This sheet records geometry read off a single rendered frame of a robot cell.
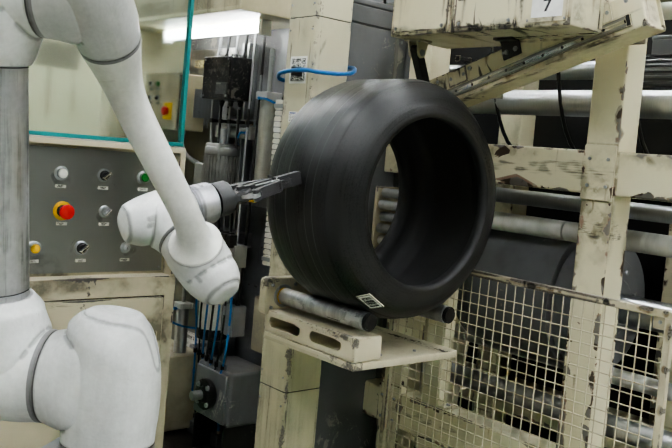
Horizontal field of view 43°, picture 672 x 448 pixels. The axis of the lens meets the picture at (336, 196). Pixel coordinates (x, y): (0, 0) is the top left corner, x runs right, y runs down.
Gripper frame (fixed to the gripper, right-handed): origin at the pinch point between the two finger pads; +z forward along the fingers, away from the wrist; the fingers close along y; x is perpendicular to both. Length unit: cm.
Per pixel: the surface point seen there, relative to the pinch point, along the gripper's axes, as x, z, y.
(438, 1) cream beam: -35, 63, 7
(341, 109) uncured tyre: -13.6, 16.3, -2.7
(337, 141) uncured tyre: -7.5, 9.9, -7.5
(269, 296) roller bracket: 35.0, 6.8, 24.1
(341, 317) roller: 35.9, 8.9, -2.4
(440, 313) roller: 43, 36, -9
